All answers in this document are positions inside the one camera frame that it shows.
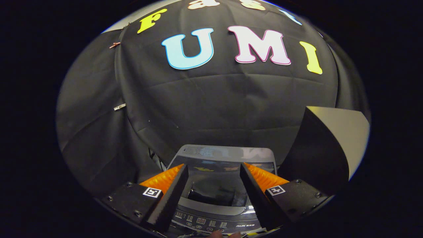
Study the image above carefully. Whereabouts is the grey cabinet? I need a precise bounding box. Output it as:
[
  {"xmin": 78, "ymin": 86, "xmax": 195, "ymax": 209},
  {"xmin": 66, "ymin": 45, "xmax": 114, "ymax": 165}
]
[{"xmin": 279, "ymin": 106, "xmax": 370, "ymax": 196}]

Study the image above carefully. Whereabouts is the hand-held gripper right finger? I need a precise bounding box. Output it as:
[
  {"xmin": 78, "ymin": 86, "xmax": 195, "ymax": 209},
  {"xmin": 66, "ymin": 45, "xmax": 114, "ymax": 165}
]
[{"xmin": 239, "ymin": 162, "xmax": 331, "ymax": 232}]

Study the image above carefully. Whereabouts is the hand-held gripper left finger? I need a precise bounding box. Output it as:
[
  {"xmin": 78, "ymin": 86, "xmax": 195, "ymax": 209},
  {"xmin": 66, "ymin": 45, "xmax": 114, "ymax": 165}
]
[{"xmin": 99, "ymin": 164, "xmax": 189, "ymax": 233}]

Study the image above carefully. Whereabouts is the black backdrop cloth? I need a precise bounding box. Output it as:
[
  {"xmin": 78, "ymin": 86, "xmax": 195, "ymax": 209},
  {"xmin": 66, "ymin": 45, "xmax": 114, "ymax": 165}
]
[{"xmin": 56, "ymin": 0, "xmax": 370, "ymax": 199}]

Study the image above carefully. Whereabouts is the grey washing machine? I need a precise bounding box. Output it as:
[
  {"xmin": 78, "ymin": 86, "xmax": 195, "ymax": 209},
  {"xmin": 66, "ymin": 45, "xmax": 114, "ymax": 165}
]
[{"xmin": 164, "ymin": 144, "xmax": 279, "ymax": 236}]

